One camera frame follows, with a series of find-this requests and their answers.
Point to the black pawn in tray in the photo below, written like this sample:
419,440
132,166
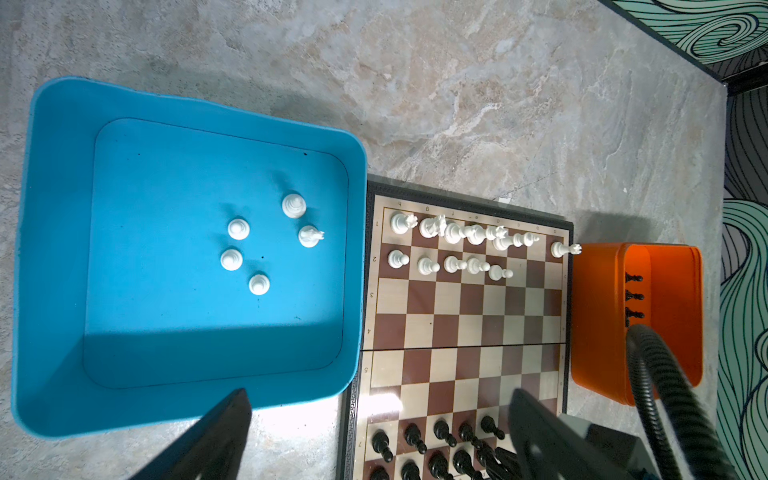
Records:
633,296
632,314
633,278

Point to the white knight piece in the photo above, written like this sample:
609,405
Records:
309,236

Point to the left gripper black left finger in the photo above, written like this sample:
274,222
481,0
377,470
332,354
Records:
212,448

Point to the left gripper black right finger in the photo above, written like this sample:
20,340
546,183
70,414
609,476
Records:
547,448

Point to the folding chessboard brown cream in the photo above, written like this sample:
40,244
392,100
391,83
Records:
464,304

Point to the blue plastic tray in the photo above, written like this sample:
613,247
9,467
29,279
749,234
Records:
123,315

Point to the orange plastic tray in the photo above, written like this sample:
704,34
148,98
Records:
618,285

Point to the white pawn in tray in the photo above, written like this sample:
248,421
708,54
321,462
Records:
238,229
231,259
259,284

